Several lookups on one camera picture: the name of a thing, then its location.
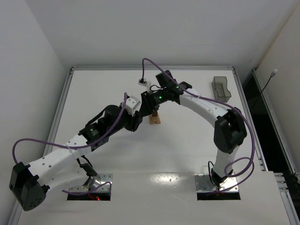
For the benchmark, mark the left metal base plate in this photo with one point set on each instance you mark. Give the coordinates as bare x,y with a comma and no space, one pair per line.
103,179

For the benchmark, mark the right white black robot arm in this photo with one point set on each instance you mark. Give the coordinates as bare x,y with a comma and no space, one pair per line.
229,127

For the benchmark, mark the long light wood block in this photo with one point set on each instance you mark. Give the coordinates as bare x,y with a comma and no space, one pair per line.
152,119
157,119

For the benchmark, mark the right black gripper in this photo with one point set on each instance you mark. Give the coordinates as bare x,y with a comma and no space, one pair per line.
148,103

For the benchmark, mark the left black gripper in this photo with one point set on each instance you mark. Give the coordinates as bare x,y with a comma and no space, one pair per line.
136,120

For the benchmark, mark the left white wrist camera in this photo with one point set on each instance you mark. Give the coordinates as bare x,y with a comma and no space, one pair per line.
131,105

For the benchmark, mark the grey translucent plastic bin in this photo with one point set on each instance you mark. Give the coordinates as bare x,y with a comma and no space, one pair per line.
220,89

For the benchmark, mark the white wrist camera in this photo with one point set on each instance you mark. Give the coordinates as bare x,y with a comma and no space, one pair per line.
143,82
131,105

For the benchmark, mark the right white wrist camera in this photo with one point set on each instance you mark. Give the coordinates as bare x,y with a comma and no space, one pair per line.
143,82

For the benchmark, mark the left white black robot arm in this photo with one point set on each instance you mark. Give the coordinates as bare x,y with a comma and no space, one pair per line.
30,182

